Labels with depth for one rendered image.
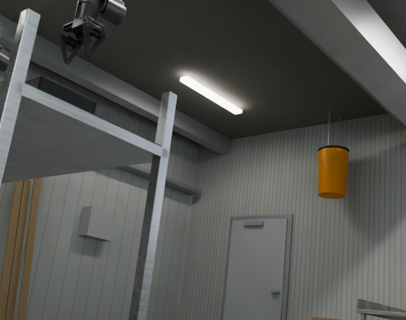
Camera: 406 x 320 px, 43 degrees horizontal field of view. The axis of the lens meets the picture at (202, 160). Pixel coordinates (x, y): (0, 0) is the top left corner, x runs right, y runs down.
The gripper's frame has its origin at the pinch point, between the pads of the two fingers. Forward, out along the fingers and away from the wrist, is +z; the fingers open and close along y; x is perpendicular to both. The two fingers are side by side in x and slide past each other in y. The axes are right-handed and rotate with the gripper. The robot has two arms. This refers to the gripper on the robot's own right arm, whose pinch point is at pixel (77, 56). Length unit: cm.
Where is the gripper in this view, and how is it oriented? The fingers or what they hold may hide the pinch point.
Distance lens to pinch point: 140.0
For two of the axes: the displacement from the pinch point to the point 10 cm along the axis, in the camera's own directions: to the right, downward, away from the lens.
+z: -1.2, 9.5, -3.0
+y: -7.7, 1.0, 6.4
